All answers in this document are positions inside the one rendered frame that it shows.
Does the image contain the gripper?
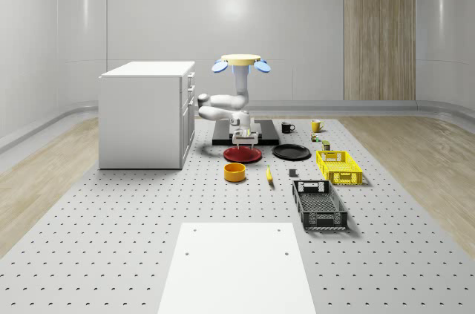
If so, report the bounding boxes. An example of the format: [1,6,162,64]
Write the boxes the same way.
[232,130,259,151]

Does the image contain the yellow bowl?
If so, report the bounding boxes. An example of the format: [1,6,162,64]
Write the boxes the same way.
[223,162,247,183]

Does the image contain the red plate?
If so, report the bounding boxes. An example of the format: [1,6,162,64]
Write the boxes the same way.
[223,145,263,164]

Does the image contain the black stove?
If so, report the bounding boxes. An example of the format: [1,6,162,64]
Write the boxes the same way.
[212,118,281,146]

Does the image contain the black plate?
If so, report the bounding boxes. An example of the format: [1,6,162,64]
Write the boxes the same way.
[272,143,312,162]

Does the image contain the yellow basket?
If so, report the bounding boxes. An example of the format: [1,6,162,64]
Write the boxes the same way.
[315,149,364,186]

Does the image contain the white cabinet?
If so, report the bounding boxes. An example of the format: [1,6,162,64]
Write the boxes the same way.
[98,61,197,171]

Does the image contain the dark grey basket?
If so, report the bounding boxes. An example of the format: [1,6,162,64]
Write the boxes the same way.
[291,179,350,232]

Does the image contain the white board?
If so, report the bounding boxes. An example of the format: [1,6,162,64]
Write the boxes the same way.
[157,221,318,314]

